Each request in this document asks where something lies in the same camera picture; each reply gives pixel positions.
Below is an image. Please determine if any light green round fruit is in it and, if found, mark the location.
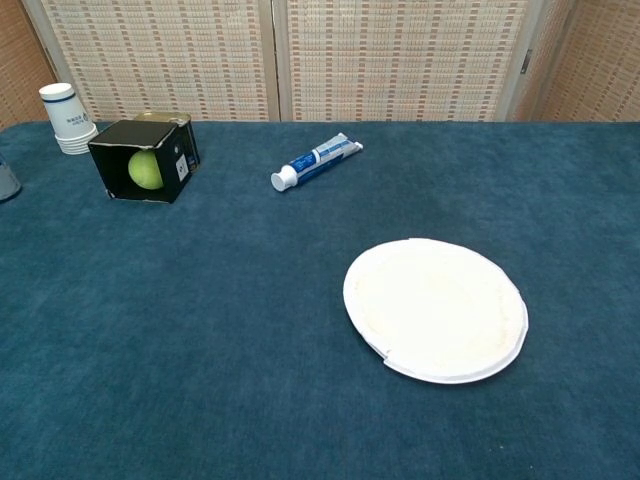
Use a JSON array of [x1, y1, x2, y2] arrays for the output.
[[127, 149, 166, 191]]

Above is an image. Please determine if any woven bamboo screen panel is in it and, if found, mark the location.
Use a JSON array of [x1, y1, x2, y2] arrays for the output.
[[0, 0, 59, 131], [22, 0, 281, 123], [509, 0, 640, 123], [272, 0, 551, 123]]

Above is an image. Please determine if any blue tablecloth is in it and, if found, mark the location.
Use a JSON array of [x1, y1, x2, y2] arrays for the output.
[[0, 119, 640, 480]]

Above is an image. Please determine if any white plastic bottle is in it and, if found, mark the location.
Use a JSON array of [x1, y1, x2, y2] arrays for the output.
[[38, 82, 99, 157]]

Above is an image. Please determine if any black cardboard box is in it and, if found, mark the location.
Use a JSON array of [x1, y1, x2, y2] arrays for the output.
[[87, 119, 202, 205]]

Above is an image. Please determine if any gold sardine tin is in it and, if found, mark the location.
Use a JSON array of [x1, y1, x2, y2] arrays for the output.
[[132, 111, 194, 126]]

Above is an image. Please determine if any blue drink can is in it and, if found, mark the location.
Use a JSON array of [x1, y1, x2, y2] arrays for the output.
[[0, 149, 23, 202]]

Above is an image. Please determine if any blue white toothpaste tube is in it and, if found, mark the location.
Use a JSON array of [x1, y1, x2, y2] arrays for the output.
[[270, 132, 365, 193]]

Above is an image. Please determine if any white paper plate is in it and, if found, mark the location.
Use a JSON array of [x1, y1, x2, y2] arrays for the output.
[[342, 237, 530, 385]]

